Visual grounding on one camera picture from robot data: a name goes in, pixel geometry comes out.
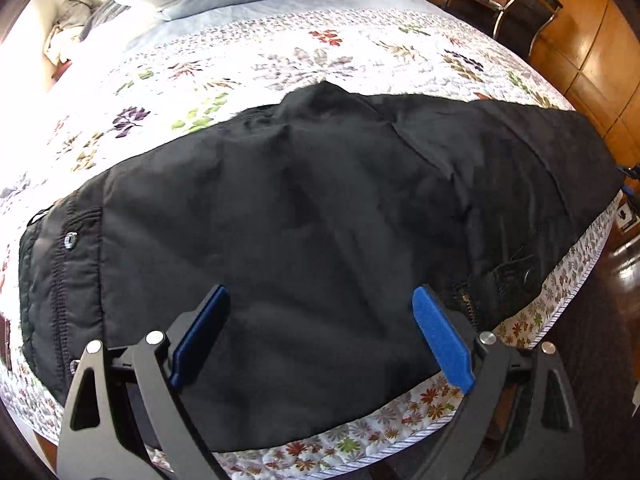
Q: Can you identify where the wooden wardrobe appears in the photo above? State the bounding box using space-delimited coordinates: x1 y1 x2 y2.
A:
529 0 640 158

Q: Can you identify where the pile of crumpled clothes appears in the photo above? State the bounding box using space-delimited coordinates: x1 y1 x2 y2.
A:
42 0 108 67

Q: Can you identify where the black smartphone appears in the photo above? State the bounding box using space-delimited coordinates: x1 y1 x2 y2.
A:
0 314 13 372

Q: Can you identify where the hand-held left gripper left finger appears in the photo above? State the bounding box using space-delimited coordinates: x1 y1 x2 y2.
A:
56 284 232 480

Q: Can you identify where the floral quilted bed cover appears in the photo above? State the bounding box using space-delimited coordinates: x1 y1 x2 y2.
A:
0 0 626 480

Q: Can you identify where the grey striped pillow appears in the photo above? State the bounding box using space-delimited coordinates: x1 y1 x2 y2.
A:
79 0 132 42

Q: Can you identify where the black padded jacket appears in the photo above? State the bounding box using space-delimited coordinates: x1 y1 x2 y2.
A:
17 80 621 453

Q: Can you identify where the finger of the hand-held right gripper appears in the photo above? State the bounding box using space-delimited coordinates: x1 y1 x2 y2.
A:
615 162 640 197

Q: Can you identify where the black metal frame chair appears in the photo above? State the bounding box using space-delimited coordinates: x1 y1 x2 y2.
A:
492 0 564 57

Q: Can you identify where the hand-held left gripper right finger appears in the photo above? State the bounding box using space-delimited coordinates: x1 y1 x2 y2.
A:
411 285 587 480

